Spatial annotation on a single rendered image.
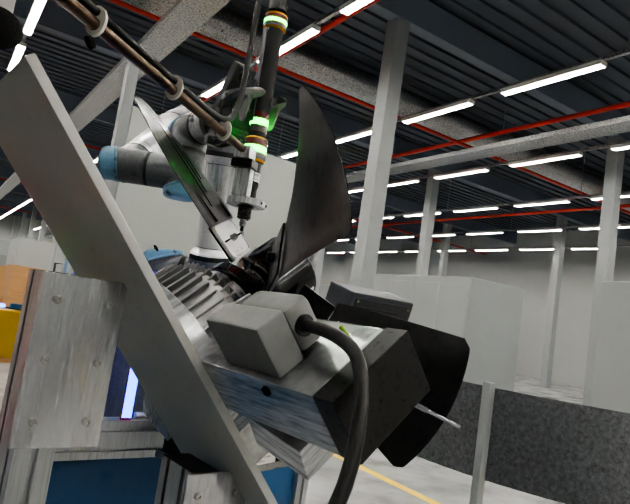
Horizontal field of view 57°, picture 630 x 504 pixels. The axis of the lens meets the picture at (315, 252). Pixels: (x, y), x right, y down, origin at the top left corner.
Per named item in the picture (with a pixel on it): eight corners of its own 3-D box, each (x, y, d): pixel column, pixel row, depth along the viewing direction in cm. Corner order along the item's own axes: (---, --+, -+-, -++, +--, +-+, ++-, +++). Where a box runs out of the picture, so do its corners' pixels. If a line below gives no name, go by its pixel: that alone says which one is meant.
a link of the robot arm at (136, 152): (166, 96, 165) (93, 140, 121) (204, 101, 165) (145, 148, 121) (166, 136, 170) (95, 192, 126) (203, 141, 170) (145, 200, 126)
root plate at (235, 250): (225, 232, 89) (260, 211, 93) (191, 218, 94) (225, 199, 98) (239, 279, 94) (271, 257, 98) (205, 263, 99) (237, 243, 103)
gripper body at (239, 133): (258, 144, 113) (226, 152, 122) (265, 102, 114) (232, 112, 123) (224, 132, 108) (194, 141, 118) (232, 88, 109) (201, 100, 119)
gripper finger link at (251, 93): (262, 117, 102) (241, 128, 110) (267, 85, 103) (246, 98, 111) (245, 112, 101) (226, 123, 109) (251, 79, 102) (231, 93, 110)
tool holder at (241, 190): (252, 201, 99) (261, 146, 100) (215, 197, 101) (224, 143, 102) (270, 212, 108) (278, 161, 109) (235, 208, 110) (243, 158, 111)
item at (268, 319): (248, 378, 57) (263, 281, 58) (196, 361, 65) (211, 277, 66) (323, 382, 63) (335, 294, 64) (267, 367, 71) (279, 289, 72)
